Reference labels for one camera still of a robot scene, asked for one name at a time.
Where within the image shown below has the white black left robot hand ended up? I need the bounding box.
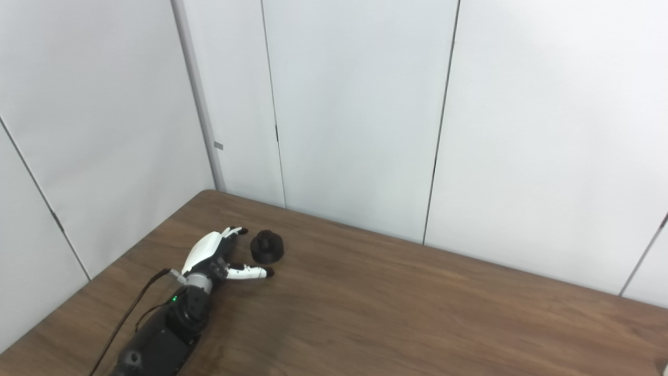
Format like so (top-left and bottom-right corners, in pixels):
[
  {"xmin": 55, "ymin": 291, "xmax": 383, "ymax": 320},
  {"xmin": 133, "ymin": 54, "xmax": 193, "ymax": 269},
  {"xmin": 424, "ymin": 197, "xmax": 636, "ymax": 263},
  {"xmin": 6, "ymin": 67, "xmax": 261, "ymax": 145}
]
[{"xmin": 181, "ymin": 226, "xmax": 275, "ymax": 293}]

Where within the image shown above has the round black part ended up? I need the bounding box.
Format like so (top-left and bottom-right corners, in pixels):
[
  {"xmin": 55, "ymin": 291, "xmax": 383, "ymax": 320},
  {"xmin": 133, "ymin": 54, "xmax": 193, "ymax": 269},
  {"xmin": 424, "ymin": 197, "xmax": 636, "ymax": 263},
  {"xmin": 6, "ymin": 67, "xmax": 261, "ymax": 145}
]
[{"xmin": 250, "ymin": 230, "xmax": 285, "ymax": 263}]

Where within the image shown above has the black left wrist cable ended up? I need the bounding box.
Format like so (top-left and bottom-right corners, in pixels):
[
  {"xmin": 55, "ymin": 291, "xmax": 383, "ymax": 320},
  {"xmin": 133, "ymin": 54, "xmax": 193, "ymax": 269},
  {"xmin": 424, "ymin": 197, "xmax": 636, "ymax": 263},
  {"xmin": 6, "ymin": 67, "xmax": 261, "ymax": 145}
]
[{"xmin": 89, "ymin": 268, "xmax": 174, "ymax": 376}]

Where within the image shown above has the grey wall corner post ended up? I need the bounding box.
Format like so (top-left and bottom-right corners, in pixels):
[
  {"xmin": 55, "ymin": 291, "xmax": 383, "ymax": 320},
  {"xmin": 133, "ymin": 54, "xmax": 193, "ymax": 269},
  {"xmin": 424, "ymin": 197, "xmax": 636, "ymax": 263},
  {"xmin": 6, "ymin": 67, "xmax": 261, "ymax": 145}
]
[{"xmin": 171, "ymin": 0, "xmax": 226, "ymax": 192}]

